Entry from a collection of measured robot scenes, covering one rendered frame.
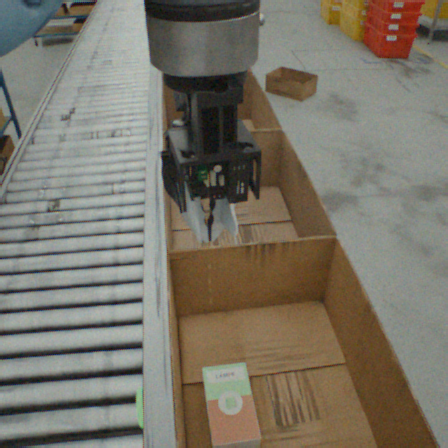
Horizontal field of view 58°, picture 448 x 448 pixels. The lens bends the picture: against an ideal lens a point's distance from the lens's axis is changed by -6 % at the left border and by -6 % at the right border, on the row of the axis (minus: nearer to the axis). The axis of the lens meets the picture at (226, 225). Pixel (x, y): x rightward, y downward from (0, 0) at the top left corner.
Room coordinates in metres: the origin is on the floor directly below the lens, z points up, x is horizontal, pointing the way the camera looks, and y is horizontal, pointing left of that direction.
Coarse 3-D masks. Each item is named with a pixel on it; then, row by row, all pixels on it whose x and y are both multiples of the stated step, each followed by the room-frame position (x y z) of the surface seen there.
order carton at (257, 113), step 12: (252, 84) 1.31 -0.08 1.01; (168, 96) 1.28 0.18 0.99; (252, 96) 1.31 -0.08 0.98; (264, 96) 1.14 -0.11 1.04; (168, 108) 1.28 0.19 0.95; (240, 108) 1.31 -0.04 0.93; (252, 108) 1.30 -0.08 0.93; (264, 108) 1.13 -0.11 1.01; (168, 120) 1.28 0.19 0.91; (252, 120) 1.30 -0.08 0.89; (264, 120) 1.13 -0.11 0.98; (276, 120) 0.99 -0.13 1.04
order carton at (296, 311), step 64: (192, 256) 0.50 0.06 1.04; (256, 256) 0.52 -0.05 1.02; (320, 256) 0.53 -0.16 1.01; (192, 320) 0.49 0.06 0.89; (256, 320) 0.49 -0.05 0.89; (320, 320) 0.48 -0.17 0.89; (192, 384) 0.36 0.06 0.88; (256, 384) 0.36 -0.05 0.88; (320, 384) 0.35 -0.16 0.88; (384, 384) 0.29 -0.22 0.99
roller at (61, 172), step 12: (48, 168) 1.24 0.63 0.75; (60, 168) 1.24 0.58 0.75; (72, 168) 1.24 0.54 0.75; (84, 168) 1.24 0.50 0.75; (96, 168) 1.24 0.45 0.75; (108, 168) 1.24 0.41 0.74; (120, 168) 1.25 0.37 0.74; (132, 168) 1.25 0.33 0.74; (144, 168) 1.25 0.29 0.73; (12, 180) 1.21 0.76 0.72; (24, 180) 1.20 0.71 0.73
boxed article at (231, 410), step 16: (208, 368) 0.37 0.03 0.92; (224, 368) 0.37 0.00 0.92; (240, 368) 0.37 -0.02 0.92; (208, 384) 0.34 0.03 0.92; (224, 384) 0.34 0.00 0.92; (240, 384) 0.34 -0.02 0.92; (208, 400) 0.31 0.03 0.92; (224, 400) 0.31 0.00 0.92; (240, 400) 0.31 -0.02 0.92; (208, 416) 0.30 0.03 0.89; (224, 416) 0.28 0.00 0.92; (240, 416) 0.28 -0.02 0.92; (224, 432) 0.26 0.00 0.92; (240, 432) 0.26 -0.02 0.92; (256, 432) 0.26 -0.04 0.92
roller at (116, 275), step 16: (48, 272) 0.74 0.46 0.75; (64, 272) 0.74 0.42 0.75; (80, 272) 0.74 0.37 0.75; (96, 272) 0.74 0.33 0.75; (112, 272) 0.74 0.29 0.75; (128, 272) 0.75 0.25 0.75; (0, 288) 0.69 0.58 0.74; (16, 288) 0.69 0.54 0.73; (32, 288) 0.70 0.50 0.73; (48, 288) 0.70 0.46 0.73; (64, 288) 0.71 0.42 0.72
